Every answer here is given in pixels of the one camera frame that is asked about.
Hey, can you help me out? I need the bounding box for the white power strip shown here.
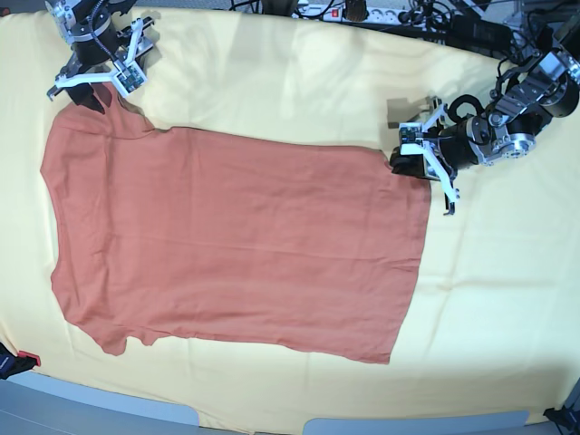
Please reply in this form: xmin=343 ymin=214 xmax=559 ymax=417
xmin=292 ymin=1 xmax=419 ymax=26

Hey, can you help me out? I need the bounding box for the red black clamp left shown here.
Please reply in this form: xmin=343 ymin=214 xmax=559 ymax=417
xmin=0 ymin=343 xmax=41 ymax=380

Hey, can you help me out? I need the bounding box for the salmon red T-shirt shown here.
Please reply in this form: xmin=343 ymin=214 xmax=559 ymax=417
xmin=41 ymin=96 xmax=430 ymax=364

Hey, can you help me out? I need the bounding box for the pale yellow table cloth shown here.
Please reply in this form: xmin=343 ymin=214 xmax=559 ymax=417
xmin=1 ymin=8 xmax=579 ymax=434

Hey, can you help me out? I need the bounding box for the black power adapter box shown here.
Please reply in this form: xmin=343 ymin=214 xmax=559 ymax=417
xmin=445 ymin=15 xmax=512 ymax=51

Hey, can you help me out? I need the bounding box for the black clamp right corner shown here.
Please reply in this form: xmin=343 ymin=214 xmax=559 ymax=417
xmin=544 ymin=406 xmax=580 ymax=435

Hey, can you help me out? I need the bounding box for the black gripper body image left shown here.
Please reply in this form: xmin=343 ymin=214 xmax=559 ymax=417
xmin=72 ymin=17 xmax=120 ymax=66

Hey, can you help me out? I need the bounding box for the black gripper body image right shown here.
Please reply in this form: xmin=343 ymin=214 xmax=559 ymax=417
xmin=439 ymin=115 xmax=492 ymax=171

